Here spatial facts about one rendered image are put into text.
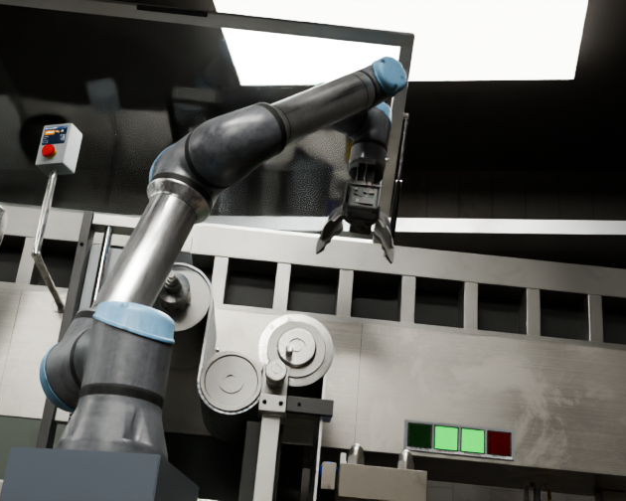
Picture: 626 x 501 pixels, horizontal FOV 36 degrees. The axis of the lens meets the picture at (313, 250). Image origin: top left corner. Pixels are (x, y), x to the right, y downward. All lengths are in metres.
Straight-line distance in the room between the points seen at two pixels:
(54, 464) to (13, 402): 0.99
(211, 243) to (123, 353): 1.03
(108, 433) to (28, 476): 0.11
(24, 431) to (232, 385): 0.56
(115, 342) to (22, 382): 0.94
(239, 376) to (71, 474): 0.67
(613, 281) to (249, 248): 0.89
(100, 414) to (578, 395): 1.32
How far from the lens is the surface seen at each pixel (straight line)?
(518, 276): 2.39
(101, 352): 1.34
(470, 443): 2.22
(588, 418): 2.32
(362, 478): 1.79
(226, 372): 1.87
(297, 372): 1.86
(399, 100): 2.26
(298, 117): 1.67
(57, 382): 1.48
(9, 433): 2.24
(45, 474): 1.27
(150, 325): 1.35
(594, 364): 2.36
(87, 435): 1.29
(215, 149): 1.59
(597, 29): 3.48
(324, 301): 2.36
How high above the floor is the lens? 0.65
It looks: 24 degrees up
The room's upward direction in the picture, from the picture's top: 5 degrees clockwise
